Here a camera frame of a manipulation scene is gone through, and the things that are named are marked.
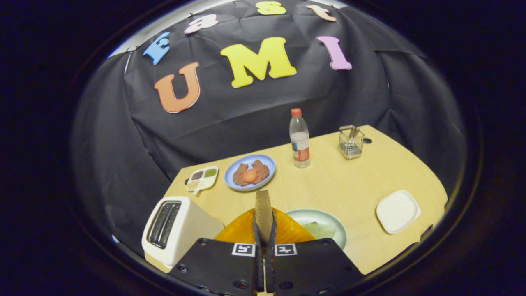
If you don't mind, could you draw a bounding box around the white toaster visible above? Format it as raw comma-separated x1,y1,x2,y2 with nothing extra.
142,196,224,270

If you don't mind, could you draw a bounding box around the metal wire utensil basket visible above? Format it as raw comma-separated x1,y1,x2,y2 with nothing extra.
339,127,365,160

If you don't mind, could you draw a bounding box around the blue round plate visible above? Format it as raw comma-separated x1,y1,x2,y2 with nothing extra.
224,154,276,192

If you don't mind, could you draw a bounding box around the white divided condiment tray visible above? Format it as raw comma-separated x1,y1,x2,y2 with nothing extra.
185,166,219,194

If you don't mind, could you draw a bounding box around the clear plastic bottle red cap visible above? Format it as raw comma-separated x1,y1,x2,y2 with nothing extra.
289,108,311,168

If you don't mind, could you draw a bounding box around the black backdrop cloth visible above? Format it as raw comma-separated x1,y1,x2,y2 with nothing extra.
70,0,467,255

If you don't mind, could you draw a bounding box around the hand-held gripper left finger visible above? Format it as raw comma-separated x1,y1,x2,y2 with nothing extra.
168,208,264,296

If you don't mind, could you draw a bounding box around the brown meat patty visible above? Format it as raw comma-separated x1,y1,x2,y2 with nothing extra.
251,160,270,184
233,163,249,186

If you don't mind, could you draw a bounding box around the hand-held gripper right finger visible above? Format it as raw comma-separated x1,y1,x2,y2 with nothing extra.
266,208,364,296

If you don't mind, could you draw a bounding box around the green lettuce leaf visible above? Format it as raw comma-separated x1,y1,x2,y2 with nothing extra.
303,221,337,240

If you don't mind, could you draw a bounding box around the pale green round plate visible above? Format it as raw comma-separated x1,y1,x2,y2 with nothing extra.
285,209,348,250

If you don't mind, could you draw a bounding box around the brown bread slice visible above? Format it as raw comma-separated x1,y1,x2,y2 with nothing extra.
255,190,274,244

